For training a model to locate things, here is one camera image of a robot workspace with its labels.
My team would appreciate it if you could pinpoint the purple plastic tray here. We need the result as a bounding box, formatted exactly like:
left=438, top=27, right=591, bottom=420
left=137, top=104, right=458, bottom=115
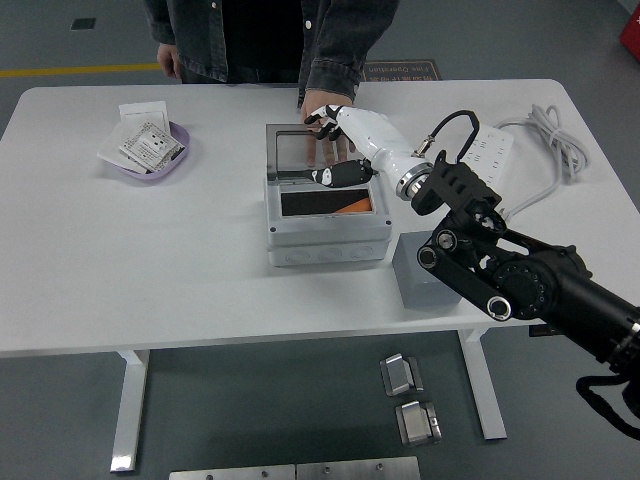
left=102, top=119, right=194, bottom=186

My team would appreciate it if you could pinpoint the person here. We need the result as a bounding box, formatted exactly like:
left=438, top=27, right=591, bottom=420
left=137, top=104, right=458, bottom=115
left=142, top=0, right=401, bottom=109

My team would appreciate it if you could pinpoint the small metal block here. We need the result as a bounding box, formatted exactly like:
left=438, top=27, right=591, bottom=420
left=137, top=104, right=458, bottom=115
left=394, top=399, right=444, bottom=447
left=379, top=353, right=425, bottom=398

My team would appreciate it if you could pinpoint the orange cylinder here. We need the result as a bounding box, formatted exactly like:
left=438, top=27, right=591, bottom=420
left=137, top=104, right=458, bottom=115
left=337, top=196, right=374, bottom=215

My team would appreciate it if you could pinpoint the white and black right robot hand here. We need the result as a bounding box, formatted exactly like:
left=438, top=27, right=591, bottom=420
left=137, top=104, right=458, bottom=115
left=301, top=103, right=432, bottom=189

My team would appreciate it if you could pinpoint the flat metal plate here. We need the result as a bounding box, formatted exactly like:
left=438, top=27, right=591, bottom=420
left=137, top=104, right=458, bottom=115
left=295, top=456, right=421, bottom=480

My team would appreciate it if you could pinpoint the red object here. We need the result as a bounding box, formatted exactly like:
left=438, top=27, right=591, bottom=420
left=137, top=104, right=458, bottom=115
left=618, top=12, right=640, bottom=55

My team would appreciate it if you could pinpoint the white socket with printed label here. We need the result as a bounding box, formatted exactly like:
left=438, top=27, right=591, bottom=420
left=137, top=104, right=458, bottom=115
left=118, top=121, right=186, bottom=176

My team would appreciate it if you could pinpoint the white wall switch plate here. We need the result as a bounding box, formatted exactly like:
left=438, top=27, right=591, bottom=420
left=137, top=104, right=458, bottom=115
left=118, top=101, right=171, bottom=134

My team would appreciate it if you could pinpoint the grey junction box clear lid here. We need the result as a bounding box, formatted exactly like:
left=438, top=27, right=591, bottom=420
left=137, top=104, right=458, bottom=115
left=263, top=123, right=395, bottom=268

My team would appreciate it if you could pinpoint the white power cord with plug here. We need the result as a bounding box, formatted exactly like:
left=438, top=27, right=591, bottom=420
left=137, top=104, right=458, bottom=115
left=494, top=103, right=591, bottom=221

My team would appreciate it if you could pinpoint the white table leg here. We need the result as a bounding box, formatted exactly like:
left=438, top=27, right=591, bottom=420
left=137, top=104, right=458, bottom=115
left=109, top=348, right=151, bottom=474
left=457, top=327, right=509, bottom=441

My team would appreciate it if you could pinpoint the grey cube with round hole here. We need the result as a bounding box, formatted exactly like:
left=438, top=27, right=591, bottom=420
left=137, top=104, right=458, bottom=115
left=392, top=230, right=464, bottom=310

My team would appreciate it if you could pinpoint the person's left hand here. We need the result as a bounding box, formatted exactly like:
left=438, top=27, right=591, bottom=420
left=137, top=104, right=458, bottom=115
left=299, top=88, right=359, bottom=167

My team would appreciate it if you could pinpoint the person's right hand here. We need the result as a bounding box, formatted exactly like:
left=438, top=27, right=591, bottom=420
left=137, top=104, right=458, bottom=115
left=156, top=43, right=182, bottom=80

